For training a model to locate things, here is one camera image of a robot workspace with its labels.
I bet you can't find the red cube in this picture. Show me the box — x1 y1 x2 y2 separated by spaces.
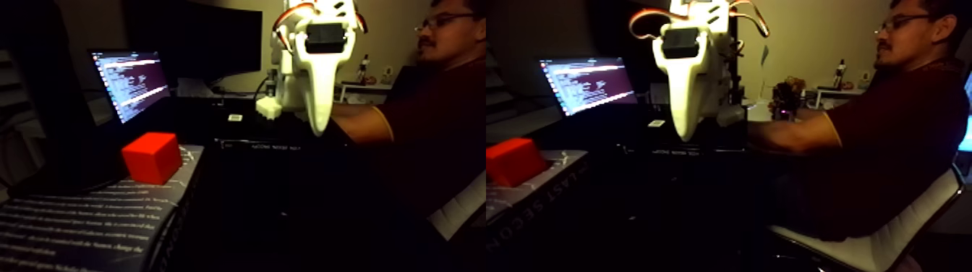
121 132 184 187

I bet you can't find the white side table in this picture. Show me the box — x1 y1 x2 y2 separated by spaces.
339 81 393 103

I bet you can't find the black box with white lettering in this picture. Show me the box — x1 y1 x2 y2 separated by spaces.
214 114 335 153

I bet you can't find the black wide desktop monitor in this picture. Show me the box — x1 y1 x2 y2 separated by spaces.
125 0 264 83

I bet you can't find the open laptop with lit screen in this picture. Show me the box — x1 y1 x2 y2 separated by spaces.
88 48 173 126

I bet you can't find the black book with white text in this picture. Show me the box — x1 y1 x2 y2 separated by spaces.
0 144 206 272

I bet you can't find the white chair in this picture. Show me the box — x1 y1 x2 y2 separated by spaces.
767 171 967 272

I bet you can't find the person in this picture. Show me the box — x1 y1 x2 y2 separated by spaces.
748 0 972 242

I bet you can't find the red white servo cable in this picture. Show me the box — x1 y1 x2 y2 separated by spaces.
271 3 316 35

